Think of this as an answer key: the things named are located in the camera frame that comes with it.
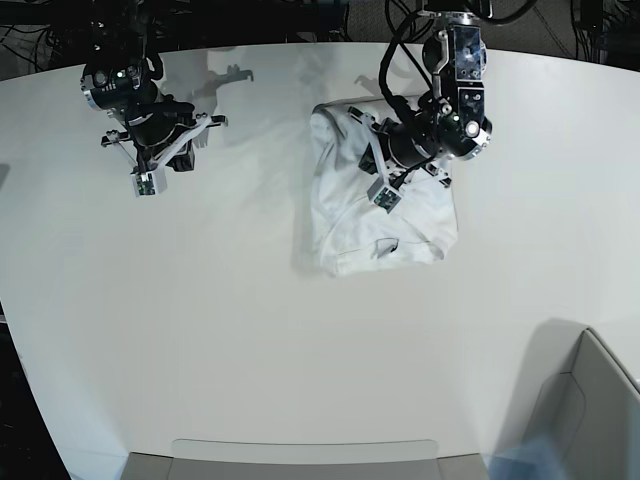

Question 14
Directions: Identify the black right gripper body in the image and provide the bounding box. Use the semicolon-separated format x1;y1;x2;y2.
101;113;228;173

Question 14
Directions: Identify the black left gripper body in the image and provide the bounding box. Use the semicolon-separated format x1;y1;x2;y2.
371;118;452;189

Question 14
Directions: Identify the white T-shirt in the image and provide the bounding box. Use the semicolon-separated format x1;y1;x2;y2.
309;103;458;277

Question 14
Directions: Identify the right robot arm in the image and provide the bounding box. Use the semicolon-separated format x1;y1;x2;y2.
80;54;228;175

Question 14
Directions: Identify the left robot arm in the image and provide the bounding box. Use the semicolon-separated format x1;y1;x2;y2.
349;1;493;194

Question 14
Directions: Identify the grey plastic bin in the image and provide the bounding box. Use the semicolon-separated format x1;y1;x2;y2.
486;319;639;479

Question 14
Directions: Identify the grey tray front edge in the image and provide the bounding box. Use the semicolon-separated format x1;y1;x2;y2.
121;439;489;479

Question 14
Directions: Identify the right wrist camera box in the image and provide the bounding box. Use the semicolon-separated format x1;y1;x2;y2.
130;168;167;197

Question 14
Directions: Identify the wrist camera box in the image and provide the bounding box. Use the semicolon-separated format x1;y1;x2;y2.
367;178;402;214
130;168;167;197

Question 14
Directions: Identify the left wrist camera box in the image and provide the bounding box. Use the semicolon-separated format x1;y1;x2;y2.
367;178;402;214

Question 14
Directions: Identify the black cable bundle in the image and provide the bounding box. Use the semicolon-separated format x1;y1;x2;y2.
564;0;640;66

